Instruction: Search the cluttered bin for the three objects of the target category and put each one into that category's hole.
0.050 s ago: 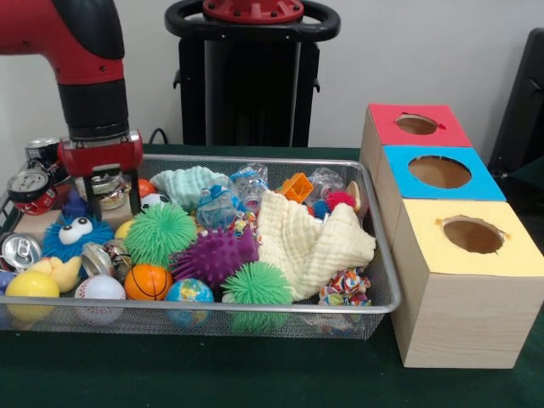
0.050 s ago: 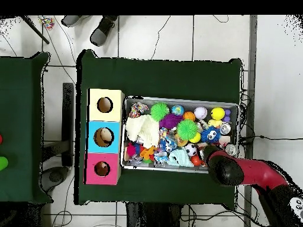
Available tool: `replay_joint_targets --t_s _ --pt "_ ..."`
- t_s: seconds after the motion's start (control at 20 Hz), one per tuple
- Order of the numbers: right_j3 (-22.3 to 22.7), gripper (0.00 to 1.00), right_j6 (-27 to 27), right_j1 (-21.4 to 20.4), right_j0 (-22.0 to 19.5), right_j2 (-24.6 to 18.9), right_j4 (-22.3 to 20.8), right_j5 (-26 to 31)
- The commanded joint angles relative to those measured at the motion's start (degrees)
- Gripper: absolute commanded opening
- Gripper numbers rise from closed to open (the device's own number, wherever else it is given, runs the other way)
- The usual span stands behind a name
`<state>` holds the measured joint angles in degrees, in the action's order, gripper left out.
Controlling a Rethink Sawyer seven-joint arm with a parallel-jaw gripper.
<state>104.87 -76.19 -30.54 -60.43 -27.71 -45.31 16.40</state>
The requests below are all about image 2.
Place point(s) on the cream muslin cloth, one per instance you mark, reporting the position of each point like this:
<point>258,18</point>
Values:
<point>142,130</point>

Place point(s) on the green spiky ball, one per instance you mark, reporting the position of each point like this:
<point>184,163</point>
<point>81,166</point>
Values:
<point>187,129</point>
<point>160,111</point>

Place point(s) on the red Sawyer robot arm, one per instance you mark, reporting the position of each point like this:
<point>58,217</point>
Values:
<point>255,172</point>

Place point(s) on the shallow clear mesh bin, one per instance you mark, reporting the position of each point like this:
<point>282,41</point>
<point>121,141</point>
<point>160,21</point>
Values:
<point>137,165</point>

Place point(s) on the wooden box with three holes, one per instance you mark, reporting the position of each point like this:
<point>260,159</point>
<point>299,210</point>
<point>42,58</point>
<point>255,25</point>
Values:
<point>105,125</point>

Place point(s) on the purple spiky ball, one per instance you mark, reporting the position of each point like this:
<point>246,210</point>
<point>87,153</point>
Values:
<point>170,121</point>

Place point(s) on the orange plastic toy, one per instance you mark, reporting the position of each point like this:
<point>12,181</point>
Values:
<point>147,152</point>

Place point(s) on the blue globe ball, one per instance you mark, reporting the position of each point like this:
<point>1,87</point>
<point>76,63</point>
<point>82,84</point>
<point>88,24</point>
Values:
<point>178,110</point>

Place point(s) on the orange basketball toy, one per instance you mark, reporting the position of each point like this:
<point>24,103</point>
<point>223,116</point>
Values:
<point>189,116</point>

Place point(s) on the mint green cloth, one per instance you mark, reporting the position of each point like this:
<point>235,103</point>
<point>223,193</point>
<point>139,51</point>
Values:
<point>179,157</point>

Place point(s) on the small soccer ball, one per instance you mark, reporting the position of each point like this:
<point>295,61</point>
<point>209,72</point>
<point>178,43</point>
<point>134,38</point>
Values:
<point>191,149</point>

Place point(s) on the white baseball toy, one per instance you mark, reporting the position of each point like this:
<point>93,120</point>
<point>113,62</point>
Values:
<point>200,112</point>

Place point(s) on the blue fuzzy monster toy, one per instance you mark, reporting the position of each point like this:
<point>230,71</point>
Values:
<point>210,135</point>

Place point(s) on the smooth yellow ball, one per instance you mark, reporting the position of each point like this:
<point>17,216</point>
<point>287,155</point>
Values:
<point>218,113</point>

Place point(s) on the black power adapter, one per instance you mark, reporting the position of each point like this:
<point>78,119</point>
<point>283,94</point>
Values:
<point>246,140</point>

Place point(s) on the side table with green cloth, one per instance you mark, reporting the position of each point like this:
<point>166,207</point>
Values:
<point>21,127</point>

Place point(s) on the small colourful object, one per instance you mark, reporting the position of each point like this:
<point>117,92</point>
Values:
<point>46,22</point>

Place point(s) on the black rod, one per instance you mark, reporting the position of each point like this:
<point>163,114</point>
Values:
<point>34,29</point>

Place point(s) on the small green object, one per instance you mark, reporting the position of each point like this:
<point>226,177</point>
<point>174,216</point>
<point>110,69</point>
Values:
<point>2,163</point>

